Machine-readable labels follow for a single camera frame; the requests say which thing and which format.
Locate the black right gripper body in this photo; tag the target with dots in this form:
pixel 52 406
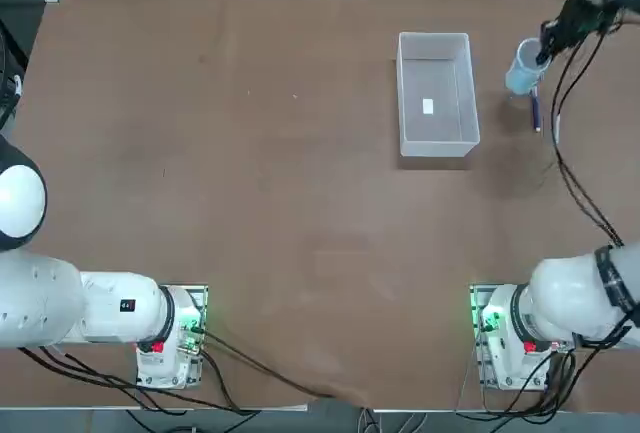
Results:
pixel 582 18

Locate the blue pencil holder cup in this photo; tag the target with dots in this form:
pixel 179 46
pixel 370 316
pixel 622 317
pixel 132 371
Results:
pixel 522 75

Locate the purple marker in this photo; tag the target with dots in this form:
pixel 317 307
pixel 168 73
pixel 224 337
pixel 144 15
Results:
pixel 536 113

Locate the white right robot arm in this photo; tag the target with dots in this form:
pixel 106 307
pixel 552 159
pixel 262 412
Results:
pixel 560 293

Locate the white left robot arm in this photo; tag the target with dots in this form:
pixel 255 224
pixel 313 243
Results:
pixel 45 303

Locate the clear plastic box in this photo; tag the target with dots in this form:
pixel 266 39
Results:
pixel 440 145

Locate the white paper label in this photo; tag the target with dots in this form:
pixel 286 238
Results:
pixel 428 106

